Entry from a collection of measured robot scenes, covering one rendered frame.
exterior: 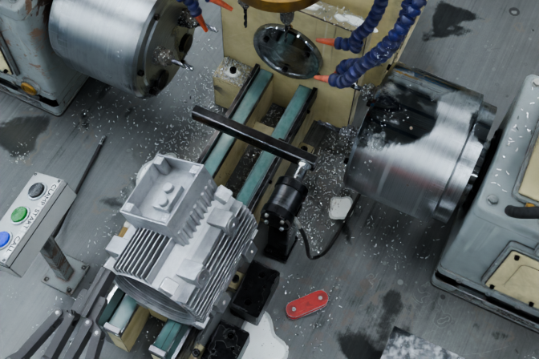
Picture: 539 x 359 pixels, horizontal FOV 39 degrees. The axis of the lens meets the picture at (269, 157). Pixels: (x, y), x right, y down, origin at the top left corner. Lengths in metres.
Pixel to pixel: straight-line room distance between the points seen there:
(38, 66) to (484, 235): 0.91
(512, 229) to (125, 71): 0.73
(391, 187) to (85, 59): 0.61
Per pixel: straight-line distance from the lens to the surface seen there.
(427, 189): 1.28
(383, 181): 1.30
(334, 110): 1.60
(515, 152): 1.28
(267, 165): 1.47
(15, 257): 1.29
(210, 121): 1.40
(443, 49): 1.82
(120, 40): 1.40
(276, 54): 1.51
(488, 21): 1.90
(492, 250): 1.34
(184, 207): 1.20
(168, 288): 1.19
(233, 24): 1.52
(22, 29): 1.49
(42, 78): 1.62
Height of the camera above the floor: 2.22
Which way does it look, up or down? 62 degrees down
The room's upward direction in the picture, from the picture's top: 2 degrees clockwise
